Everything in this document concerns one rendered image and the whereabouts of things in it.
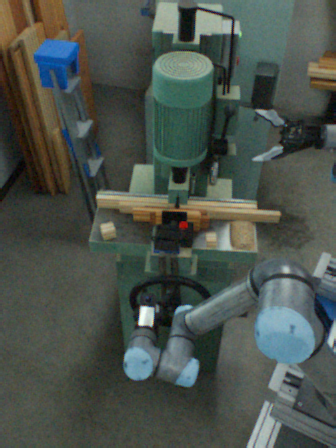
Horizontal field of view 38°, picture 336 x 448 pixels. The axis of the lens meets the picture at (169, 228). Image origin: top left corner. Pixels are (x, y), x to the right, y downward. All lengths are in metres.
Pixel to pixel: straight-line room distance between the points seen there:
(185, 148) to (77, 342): 1.37
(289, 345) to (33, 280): 2.03
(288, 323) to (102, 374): 1.59
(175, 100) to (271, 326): 0.73
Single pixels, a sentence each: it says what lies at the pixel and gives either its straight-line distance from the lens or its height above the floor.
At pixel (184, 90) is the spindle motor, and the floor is 1.47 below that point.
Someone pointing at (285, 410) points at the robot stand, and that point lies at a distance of 1.68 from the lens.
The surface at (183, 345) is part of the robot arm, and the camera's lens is 1.33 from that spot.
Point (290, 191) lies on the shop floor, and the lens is 3.39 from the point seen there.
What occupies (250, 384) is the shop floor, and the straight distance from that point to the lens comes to 2.47.
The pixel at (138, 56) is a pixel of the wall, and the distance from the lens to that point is 4.15.
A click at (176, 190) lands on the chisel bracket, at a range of 1.68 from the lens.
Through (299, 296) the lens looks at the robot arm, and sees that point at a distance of 1.03.
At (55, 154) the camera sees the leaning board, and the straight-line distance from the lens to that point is 3.15.
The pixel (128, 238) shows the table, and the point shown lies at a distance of 1.75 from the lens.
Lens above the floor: 2.19
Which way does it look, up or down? 46 degrees down
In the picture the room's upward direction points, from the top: 1 degrees clockwise
